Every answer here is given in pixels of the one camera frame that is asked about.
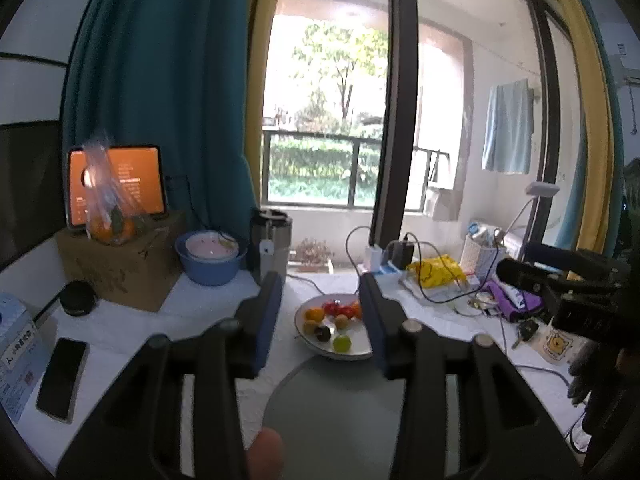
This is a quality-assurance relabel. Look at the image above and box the black smartphone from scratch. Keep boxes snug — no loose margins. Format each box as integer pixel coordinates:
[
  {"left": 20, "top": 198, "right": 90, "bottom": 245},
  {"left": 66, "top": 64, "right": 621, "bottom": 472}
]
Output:
[{"left": 36, "top": 337, "right": 91, "bottom": 423}]

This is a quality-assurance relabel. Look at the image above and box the balcony railing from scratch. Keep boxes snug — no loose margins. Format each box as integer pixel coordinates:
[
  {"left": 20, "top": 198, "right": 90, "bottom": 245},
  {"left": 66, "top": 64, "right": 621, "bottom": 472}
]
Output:
[{"left": 262, "top": 129, "right": 456, "bottom": 211}]

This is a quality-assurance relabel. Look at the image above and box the round grey mat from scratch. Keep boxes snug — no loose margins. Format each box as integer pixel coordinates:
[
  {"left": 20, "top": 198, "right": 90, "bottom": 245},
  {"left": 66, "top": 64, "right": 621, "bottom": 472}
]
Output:
[{"left": 262, "top": 357, "right": 416, "bottom": 480}]

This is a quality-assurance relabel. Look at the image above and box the tablet with orange screen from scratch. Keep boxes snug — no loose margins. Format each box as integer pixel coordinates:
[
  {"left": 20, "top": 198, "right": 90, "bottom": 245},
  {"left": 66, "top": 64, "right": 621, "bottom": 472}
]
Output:
[{"left": 66, "top": 145, "right": 168, "bottom": 233}]

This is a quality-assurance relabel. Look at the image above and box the blue white tissue box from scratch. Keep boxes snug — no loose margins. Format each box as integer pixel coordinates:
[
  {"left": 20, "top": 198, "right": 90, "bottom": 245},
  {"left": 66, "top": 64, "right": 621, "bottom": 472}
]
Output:
[{"left": 0, "top": 290, "right": 45, "bottom": 423}]

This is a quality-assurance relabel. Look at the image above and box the person's right hand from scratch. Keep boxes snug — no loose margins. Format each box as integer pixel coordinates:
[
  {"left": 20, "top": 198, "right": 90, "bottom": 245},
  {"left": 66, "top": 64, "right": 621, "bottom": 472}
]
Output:
[{"left": 569, "top": 341, "right": 603, "bottom": 407}]

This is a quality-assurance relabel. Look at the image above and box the steel thermos flask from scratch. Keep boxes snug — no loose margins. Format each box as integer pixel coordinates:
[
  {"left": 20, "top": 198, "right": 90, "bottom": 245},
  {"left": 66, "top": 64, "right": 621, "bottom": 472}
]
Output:
[{"left": 249, "top": 207, "right": 293, "bottom": 286}]

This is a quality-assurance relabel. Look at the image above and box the person's left hand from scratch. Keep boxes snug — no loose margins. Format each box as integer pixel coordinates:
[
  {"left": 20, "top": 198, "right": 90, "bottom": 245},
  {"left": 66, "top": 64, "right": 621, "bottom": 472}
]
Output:
[{"left": 247, "top": 427, "right": 286, "bottom": 480}]

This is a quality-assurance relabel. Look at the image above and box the white plate with dark rim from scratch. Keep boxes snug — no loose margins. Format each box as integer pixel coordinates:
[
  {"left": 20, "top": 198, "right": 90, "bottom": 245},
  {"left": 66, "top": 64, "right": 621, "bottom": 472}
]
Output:
[{"left": 294, "top": 294, "right": 375, "bottom": 361}]

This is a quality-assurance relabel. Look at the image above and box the teal curtain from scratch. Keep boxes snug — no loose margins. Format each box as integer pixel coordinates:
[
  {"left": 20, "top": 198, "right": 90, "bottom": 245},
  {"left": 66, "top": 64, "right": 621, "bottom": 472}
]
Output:
[
  {"left": 555, "top": 0, "right": 626, "bottom": 251},
  {"left": 62, "top": 0, "right": 261, "bottom": 241}
]

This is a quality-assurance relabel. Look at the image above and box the blue plastic bowl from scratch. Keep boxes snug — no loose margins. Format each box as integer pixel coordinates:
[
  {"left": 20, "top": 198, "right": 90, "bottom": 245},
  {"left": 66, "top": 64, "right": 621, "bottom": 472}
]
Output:
[{"left": 175, "top": 230, "right": 248, "bottom": 287}]

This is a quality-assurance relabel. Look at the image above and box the brown potted plant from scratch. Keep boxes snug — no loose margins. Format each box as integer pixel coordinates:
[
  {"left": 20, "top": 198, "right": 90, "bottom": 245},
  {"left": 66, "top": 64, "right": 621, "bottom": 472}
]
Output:
[{"left": 290, "top": 237, "right": 335, "bottom": 266}]

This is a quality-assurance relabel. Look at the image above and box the dark panel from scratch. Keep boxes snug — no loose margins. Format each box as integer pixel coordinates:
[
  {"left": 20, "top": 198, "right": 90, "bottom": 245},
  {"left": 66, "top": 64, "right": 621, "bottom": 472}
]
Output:
[{"left": 0, "top": 121, "right": 68, "bottom": 273}]

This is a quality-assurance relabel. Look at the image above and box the yellow plastic bag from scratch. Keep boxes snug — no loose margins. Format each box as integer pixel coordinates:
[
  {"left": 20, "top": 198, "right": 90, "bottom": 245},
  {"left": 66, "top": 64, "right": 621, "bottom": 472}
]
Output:
[{"left": 406, "top": 255, "right": 468, "bottom": 290}]

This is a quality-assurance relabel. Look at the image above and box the white air conditioner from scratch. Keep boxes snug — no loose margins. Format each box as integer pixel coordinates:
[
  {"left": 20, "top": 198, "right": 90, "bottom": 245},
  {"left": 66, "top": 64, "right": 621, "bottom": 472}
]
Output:
[{"left": 612, "top": 57, "right": 640, "bottom": 88}]

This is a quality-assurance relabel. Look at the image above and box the dark window pillar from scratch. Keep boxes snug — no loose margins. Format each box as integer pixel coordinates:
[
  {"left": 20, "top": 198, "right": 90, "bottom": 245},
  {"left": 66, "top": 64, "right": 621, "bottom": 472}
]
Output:
[{"left": 370, "top": 0, "right": 418, "bottom": 248}]

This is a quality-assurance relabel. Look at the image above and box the white patterned bowl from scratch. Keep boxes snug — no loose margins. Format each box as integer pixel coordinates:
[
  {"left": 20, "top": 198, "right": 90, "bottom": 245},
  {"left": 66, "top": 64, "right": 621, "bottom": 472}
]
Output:
[{"left": 185, "top": 231, "right": 240, "bottom": 260}]

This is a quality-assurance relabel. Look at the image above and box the purple cloth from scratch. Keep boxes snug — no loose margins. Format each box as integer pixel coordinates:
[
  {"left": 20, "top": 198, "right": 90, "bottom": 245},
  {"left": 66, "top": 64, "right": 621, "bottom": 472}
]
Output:
[{"left": 472, "top": 280, "right": 543, "bottom": 323}]

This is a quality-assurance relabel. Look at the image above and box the dark door frame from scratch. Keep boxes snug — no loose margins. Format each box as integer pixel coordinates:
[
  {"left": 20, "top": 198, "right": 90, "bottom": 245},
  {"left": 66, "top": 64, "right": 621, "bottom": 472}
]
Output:
[{"left": 525, "top": 0, "right": 561, "bottom": 186}]

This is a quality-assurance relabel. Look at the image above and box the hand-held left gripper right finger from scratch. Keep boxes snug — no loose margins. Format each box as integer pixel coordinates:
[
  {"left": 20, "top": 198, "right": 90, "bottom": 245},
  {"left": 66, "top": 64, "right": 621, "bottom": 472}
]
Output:
[{"left": 358, "top": 272, "right": 583, "bottom": 480}]

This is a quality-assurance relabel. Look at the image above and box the cream cup with bear print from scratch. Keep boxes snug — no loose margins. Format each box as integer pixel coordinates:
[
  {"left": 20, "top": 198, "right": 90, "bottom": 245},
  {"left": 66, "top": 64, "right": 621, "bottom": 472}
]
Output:
[{"left": 537, "top": 317, "right": 591, "bottom": 365}]

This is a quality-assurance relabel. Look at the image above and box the white desk lamp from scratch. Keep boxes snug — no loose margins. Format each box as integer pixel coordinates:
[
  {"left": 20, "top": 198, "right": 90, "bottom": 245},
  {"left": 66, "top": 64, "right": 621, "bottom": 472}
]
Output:
[{"left": 505, "top": 182, "right": 561, "bottom": 246}]

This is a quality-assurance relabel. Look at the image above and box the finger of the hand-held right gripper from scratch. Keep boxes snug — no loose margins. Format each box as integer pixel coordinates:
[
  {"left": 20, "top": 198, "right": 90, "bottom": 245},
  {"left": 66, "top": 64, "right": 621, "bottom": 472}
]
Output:
[
  {"left": 496, "top": 258, "right": 626, "bottom": 306},
  {"left": 522, "top": 241, "right": 632, "bottom": 276}
]

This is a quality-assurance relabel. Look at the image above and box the black charger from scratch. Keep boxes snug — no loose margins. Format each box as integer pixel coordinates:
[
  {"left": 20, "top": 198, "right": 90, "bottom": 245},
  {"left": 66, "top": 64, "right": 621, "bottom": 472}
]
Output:
[{"left": 387, "top": 241, "right": 415, "bottom": 271}]

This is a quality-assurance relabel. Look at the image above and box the yellow curtain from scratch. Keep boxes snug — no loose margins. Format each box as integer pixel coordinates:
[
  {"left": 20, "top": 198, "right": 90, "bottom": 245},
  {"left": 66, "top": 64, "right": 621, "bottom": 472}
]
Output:
[
  {"left": 535, "top": 0, "right": 618, "bottom": 251},
  {"left": 242, "top": 0, "right": 291, "bottom": 211}
]

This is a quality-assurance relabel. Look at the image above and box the hanging light blue towel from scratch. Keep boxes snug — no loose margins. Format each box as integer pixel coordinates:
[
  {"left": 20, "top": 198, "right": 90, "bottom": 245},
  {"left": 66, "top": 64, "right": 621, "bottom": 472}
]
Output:
[{"left": 481, "top": 78, "right": 535, "bottom": 176}]

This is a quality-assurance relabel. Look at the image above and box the black cable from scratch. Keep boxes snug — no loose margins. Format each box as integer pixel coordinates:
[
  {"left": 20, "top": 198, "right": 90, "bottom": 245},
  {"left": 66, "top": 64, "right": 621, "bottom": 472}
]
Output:
[
  {"left": 402, "top": 232, "right": 501, "bottom": 306},
  {"left": 345, "top": 226, "right": 373, "bottom": 281}
]

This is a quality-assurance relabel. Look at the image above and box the cardboard box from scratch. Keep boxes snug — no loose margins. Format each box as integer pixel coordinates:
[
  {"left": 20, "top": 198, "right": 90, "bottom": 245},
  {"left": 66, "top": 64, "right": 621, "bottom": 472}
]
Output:
[{"left": 55, "top": 210, "right": 188, "bottom": 313}]

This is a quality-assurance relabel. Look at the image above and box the clear bag of oranges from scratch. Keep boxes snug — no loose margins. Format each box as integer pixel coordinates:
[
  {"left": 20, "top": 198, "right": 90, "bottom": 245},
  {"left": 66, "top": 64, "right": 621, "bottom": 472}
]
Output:
[{"left": 80, "top": 130, "right": 151, "bottom": 247}]

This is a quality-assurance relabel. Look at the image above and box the white tube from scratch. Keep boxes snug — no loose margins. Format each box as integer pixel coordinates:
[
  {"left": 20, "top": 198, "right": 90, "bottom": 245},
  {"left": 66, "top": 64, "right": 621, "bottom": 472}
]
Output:
[{"left": 495, "top": 280, "right": 528, "bottom": 308}]

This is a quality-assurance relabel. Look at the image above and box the black round speaker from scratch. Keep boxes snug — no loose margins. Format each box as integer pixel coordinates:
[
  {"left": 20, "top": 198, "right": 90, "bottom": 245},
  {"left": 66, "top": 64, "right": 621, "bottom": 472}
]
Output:
[{"left": 59, "top": 280, "right": 97, "bottom": 317}]

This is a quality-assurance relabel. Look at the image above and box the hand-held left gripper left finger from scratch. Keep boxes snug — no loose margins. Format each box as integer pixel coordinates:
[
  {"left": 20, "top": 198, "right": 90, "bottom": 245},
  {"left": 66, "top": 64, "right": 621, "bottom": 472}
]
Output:
[{"left": 56, "top": 271, "right": 284, "bottom": 480}]

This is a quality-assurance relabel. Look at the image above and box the black key fob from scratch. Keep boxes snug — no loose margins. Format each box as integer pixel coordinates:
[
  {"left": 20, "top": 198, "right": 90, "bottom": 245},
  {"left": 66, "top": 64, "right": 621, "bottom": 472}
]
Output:
[{"left": 511, "top": 319, "right": 541, "bottom": 351}]

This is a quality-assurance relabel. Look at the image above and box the white woven basket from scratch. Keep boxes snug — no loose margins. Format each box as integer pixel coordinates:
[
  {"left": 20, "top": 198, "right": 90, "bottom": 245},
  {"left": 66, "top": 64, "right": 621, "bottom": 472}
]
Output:
[{"left": 460, "top": 232, "right": 506, "bottom": 283}]

